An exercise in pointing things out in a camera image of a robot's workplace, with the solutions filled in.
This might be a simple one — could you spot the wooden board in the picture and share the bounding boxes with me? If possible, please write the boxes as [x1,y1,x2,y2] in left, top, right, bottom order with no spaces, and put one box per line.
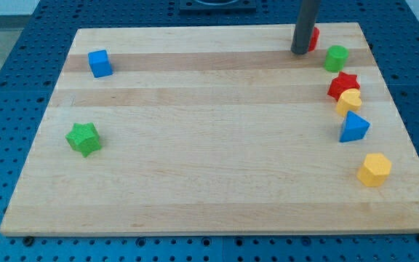
[0,23,419,237]

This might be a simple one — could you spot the green star block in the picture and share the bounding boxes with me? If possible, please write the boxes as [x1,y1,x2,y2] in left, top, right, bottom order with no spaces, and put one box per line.
[65,122,102,157]

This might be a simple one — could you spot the blue cube block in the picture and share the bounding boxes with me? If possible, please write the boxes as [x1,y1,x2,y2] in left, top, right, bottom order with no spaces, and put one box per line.
[88,49,113,78]

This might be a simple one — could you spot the yellow heart block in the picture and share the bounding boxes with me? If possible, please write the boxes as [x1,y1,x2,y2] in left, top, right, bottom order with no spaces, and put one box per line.
[335,89,362,117]

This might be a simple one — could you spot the red star block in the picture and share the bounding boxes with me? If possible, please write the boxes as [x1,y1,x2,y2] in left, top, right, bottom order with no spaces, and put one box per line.
[327,71,360,101]

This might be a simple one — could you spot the red cylinder block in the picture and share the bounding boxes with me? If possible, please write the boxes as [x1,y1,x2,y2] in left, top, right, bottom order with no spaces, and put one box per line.
[308,27,320,52]

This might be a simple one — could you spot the blue triangle block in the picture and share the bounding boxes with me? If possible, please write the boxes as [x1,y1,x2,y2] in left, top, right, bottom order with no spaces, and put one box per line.
[339,111,370,143]

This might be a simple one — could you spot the green cylinder block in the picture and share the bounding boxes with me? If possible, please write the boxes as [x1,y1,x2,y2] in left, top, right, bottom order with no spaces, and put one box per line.
[324,45,349,73]

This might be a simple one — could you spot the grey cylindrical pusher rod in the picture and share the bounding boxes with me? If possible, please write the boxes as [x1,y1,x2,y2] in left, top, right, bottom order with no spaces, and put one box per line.
[290,0,321,55]

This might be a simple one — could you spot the yellow hexagon block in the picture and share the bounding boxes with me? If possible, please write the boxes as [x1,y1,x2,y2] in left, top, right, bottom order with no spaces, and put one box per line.
[356,153,392,187]

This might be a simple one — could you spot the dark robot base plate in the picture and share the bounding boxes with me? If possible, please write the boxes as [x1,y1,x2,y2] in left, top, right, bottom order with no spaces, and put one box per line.
[178,0,257,13]

